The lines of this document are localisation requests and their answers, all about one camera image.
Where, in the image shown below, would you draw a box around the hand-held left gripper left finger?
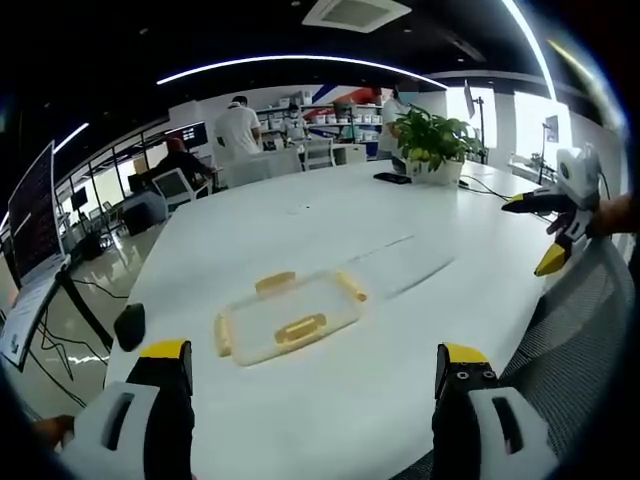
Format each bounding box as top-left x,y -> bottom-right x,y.
59,339 -> 196,480

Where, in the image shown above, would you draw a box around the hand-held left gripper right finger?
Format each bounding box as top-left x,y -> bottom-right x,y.
432,342 -> 559,480

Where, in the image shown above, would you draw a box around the person's right hand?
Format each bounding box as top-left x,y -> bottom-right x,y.
546,197 -> 617,239

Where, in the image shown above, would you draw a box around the person's left hand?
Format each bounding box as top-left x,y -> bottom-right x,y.
31,414 -> 77,454

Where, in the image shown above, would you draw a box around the black rounded object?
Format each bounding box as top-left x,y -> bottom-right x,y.
113,302 -> 147,353

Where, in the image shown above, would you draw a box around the grey mesh office chair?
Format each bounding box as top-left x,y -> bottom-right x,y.
399,237 -> 637,480

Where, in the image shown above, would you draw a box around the monitor on stand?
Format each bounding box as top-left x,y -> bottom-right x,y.
461,78 -> 490,151

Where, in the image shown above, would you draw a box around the green potted plant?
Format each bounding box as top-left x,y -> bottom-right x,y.
392,103 -> 485,187

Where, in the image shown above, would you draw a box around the black phone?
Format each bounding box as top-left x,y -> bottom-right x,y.
372,171 -> 414,186

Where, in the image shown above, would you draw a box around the white paper sign board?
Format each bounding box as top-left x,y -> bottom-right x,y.
0,267 -> 72,372

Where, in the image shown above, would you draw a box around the clear container lid yellow clips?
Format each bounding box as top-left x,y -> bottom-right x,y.
213,269 -> 370,369

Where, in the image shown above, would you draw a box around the storage shelf with boxes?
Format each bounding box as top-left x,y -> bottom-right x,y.
257,94 -> 387,149

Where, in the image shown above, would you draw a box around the dark monitor screen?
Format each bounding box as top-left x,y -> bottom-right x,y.
6,140 -> 72,287

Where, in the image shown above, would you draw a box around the white office chair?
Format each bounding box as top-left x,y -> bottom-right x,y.
301,136 -> 336,172
150,167 -> 212,205

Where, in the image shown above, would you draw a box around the ceiling air vent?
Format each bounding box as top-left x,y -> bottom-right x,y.
301,0 -> 414,35

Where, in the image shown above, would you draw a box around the curved ceiling light strip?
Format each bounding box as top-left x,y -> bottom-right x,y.
155,53 -> 449,91

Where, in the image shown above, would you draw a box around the black cable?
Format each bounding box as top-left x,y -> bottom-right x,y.
458,174 -> 512,203

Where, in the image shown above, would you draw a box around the black wall screen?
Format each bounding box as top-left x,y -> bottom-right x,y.
178,121 -> 208,150

